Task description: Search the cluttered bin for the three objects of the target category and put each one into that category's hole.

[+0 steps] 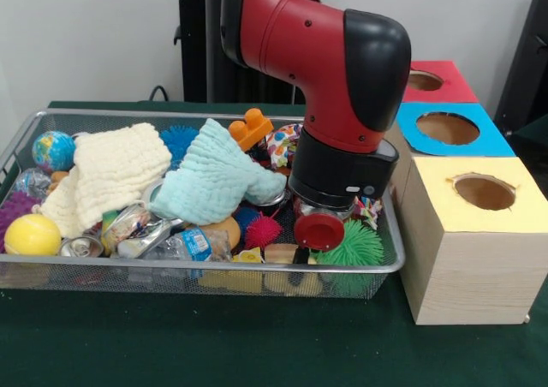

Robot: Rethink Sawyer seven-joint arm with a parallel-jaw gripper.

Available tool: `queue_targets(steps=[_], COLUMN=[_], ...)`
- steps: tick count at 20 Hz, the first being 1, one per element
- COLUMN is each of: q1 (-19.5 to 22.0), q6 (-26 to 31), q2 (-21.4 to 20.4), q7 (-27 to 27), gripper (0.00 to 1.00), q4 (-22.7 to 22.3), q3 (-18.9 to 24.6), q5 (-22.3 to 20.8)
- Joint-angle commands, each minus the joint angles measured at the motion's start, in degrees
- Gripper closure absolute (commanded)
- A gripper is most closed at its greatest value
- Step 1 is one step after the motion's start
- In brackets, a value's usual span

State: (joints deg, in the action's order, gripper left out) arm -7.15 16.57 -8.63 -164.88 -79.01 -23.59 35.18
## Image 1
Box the cream waffle cloth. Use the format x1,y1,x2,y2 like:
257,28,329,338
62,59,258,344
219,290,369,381
43,122,172,240

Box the pink spiky ball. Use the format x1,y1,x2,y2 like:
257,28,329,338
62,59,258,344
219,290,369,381
244,213,283,249

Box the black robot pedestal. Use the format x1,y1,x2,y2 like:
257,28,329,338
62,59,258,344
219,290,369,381
165,0,343,105

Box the clear wire mesh bin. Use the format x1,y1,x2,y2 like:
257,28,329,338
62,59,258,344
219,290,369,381
0,109,406,298

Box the light teal waffle cloth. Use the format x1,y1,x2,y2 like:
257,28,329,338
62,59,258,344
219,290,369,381
154,117,288,225

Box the large yellow ball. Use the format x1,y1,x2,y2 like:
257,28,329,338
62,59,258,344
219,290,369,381
4,213,63,256

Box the white colourful print cloth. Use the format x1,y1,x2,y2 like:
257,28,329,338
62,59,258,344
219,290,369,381
265,123,302,170

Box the blue globe ball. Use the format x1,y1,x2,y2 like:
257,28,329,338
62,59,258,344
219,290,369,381
32,131,76,174

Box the green spiky ball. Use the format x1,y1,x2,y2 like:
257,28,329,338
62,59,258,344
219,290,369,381
315,220,384,268

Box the wooden box with three holes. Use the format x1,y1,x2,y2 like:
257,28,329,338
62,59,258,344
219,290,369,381
385,59,548,325

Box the orange toy block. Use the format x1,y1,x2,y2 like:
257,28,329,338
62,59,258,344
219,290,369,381
228,107,273,151

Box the blue spiky ball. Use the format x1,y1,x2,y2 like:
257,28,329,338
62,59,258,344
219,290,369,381
159,125,198,165

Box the black panel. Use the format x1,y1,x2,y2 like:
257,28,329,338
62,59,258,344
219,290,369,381
497,0,548,140

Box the dark green tablecloth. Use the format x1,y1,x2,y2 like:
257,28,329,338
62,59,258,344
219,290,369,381
0,100,548,387

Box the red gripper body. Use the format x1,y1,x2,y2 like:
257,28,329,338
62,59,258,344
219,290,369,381
294,209,346,252

